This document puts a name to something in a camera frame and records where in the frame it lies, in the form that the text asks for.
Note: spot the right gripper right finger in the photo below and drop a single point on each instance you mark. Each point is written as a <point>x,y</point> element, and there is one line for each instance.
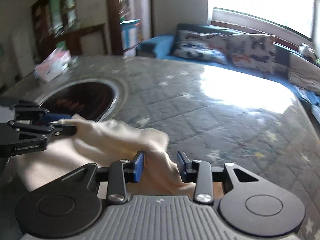
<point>198,172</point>

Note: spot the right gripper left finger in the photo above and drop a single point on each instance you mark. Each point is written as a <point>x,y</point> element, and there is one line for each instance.
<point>121,172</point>

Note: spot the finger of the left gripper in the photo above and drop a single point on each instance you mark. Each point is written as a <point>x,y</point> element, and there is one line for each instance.
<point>54,117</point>

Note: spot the cream beige garment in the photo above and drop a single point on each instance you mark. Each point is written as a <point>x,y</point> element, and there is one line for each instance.
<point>103,143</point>

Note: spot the round black induction cooktop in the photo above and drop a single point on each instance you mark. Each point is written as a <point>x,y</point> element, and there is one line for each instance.
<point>92,99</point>

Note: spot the pink white tissue pack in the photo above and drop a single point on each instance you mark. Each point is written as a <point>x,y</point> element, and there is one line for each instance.
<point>53,65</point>

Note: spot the grey star quilted table cover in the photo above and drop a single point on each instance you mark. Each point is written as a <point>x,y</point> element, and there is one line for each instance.
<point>210,113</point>

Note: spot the white refrigerator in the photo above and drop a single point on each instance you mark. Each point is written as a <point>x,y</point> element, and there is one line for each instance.
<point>23,52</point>

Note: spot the dark wooden sideboard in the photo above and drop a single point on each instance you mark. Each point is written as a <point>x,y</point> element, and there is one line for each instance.
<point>72,40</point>

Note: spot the dark wooden display cabinet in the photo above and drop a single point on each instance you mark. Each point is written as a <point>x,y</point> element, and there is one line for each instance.
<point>52,18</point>

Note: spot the blue white small cabinet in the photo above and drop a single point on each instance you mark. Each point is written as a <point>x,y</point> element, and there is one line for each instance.
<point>129,34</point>

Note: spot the left butterfly cushion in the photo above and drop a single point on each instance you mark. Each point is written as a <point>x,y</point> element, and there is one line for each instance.
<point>204,47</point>

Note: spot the butterfly cushion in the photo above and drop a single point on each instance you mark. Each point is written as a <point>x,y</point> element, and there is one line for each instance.
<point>254,51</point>
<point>204,47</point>

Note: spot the blue corner sofa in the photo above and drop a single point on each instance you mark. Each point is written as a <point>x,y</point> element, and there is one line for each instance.
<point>162,47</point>

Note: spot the right butterfly cushion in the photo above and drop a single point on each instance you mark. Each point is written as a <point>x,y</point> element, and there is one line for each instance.
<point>254,51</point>

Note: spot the blue cloth on sofa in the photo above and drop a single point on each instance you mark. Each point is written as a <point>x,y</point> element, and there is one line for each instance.
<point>307,97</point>

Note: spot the grey plain cushion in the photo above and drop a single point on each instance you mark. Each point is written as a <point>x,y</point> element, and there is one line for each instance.
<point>304,74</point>

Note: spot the black white plush toy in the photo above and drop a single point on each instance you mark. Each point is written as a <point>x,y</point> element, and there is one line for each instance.
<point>306,51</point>

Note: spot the dark wooden door frame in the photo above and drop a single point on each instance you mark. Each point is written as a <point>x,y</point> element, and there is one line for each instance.
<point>122,10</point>

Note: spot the window with green frame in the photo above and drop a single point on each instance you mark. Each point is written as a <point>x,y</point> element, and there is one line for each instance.
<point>296,15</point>

